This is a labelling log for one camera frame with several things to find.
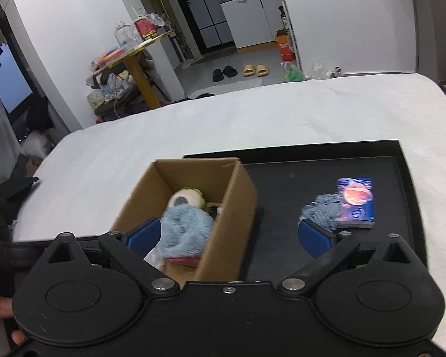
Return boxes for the hamburger plush toy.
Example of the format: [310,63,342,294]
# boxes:
[167,187,206,209]

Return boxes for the clear plastic bag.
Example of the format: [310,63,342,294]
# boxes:
[307,61,344,79]

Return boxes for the pile of clutter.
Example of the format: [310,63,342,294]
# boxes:
[85,69,134,120]

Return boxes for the dark cloth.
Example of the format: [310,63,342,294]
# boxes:
[0,176,41,242]

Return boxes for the blue packet with orange circle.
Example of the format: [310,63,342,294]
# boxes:
[335,177,375,229]

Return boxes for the black tray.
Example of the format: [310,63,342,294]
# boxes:
[182,139,430,282]

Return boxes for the colourful packets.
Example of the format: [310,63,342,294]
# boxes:
[91,46,125,69]

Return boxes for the brown cardboard box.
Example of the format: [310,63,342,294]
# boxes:
[111,158,259,281]

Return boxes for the green plastic bag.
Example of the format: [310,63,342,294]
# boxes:
[282,61,305,82]

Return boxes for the white cabinet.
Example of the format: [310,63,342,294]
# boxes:
[220,0,283,50]

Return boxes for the glass jar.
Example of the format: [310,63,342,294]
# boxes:
[114,21,131,47]

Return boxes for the grey fluffy plush toy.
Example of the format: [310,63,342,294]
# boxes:
[160,204,215,259]

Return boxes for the blue window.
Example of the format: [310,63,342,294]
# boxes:
[0,43,34,114]

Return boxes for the white bag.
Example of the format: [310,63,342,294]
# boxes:
[20,132,54,159]

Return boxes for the red box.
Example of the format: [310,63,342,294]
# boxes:
[134,17,156,40]

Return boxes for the dark panelled sliding door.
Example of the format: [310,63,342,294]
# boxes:
[171,0,233,49]

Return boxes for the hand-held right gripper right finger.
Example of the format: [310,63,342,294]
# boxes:
[277,219,413,291]

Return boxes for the yellow round table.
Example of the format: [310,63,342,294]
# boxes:
[91,30,175,108]

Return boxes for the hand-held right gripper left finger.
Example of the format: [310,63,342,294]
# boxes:
[44,217,181,291]

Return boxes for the grey-blue knitted cloth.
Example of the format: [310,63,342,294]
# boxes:
[300,193,343,231]

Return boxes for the orange carton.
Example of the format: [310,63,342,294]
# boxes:
[275,30,295,62]

